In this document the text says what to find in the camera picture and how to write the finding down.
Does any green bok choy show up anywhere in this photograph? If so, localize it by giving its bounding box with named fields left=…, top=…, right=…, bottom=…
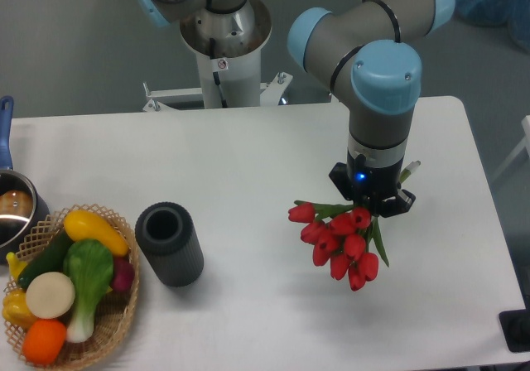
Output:
left=63, top=238, right=113, bottom=344

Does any red tulip bouquet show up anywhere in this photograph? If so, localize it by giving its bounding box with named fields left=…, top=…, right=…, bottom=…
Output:
left=287, top=161, right=422, bottom=292

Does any black device at edge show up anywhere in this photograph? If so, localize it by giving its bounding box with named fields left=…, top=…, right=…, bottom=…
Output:
left=499, top=310, right=529, bottom=353

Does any yellow banana tip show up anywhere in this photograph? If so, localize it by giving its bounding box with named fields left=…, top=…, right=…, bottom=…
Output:
left=6, top=252, right=27, bottom=281

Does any yellow bell pepper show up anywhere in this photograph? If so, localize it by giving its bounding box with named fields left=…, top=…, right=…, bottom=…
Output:
left=2, top=288, right=38, bottom=330

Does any orange fruit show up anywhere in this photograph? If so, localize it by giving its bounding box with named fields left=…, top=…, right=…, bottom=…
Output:
left=22, top=319, right=66, bottom=366

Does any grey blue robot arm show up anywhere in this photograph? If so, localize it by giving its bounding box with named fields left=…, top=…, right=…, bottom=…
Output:
left=138, top=0, right=455, bottom=217

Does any purple red radish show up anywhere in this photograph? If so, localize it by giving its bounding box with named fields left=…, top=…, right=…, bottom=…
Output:
left=110, top=258, right=135, bottom=292

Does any woven wicker basket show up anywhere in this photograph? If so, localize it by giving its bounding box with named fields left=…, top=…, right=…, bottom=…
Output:
left=1, top=204, right=140, bottom=370

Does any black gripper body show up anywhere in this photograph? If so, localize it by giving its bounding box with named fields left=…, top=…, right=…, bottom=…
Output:
left=345, top=154, right=402, bottom=216

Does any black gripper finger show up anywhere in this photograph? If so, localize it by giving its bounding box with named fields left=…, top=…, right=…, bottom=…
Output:
left=329, top=162, right=354, bottom=201
left=378, top=189, right=416, bottom=217

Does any yellow squash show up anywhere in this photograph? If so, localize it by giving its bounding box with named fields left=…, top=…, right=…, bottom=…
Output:
left=63, top=210, right=129, bottom=257

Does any dark green cucumber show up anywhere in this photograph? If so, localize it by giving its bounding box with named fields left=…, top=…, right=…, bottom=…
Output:
left=17, top=230, right=74, bottom=290

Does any dark grey ribbed vase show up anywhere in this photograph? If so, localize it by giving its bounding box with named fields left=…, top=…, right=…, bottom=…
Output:
left=135, top=202, right=205, bottom=287

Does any blue handled saucepan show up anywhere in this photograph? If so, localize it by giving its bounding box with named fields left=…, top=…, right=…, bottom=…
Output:
left=1, top=95, right=49, bottom=265

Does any white furniture frame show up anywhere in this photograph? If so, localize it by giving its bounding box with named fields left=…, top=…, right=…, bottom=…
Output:
left=491, top=115, right=530, bottom=184

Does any cream round radish slice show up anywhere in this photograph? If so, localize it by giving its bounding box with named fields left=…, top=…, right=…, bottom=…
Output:
left=26, top=272, right=75, bottom=319

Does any blue plastic bag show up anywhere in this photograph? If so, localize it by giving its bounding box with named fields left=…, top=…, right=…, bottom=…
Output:
left=455, top=0, right=529, bottom=51

